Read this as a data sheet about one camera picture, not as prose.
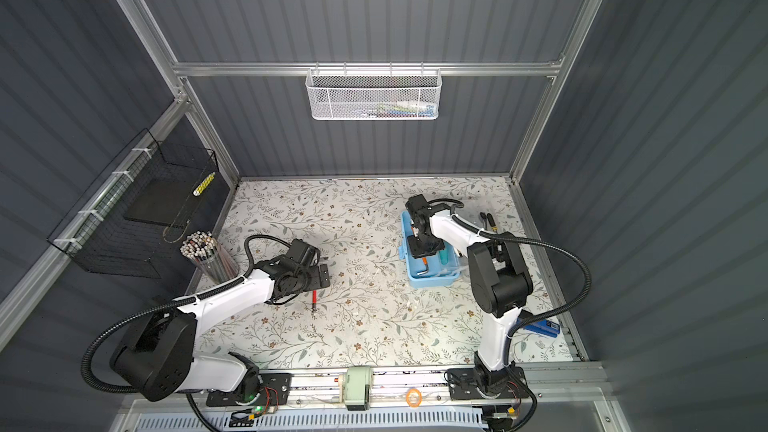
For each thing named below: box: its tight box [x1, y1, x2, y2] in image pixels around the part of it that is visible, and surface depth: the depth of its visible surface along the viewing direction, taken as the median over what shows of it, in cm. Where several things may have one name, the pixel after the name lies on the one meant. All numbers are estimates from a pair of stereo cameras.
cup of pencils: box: [180, 231, 239, 282], surface depth 83 cm
